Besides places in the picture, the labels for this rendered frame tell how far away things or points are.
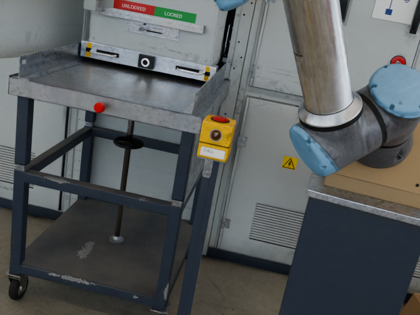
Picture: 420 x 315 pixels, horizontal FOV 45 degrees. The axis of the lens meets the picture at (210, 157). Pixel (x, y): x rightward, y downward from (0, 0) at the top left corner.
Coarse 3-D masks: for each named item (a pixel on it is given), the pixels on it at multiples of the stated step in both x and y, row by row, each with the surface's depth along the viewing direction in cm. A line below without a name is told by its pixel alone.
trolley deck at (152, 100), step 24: (72, 72) 177; (96, 72) 184; (120, 72) 191; (144, 72) 199; (24, 96) 158; (48, 96) 157; (72, 96) 156; (96, 96) 155; (120, 96) 158; (144, 96) 163; (168, 96) 169; (192, 96) 175; (216, 96) 181; (144, 120) 154; (168, 120) 153; (192, 120) 152
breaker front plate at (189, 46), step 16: (112, 0) 191; (128, 0) 190; (144, 0) 190; (160, 0) 189; (176, 0) 188; (192, 0) 187; (208, 0) 186; (96, 16) 194; (112, 16) 193; (208, 16) 188; (96, 32) 196; (112, 32) 195; (128, 32) 194; (144, 32) 193; (176, 32) 191; (192, 32) 190; (208, 32) 189; (128, 48) 196; (144, 48) 195; (160, 48) 194; (176, 48) 193; (192, 48) 192; (208, 48) 191; (208, 64) 193
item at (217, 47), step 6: (222, 12) 194; (222, 18) 197; (90, 24) 196; (222, 24) 201; (90, 30) 196; (216, 30) 189; (222, 30) 205; (216, 36) 191; (222, 36) 209; (216, 42) 195; (222, 42) 214; (216, 48) 198; (222, 48) 218; (216, 54) 202; (222, 54) 223; (216, 60) 206
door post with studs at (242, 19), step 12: (252, 0) 204; (240, 12) 206; (240, 24) 207; (240, 36) 209; (240, 48) 210; (228, 60) 213; (240, 60) 212; (228, 72) 215; (240, 72) 213; (228, 96) 217; (228, 108) 219; (216, 180) 230; (216, 192) 232; (204, 252) 242
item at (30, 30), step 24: (0, 0) 178; (24, 0) 187; (48, 0) 197; (72, 0) 208; (0, 24) 181; (24, 24) 190; (48, 24) 201; (72, 24) 213; (0, 48) 184; (24, 48) 194; (48, 48) 204
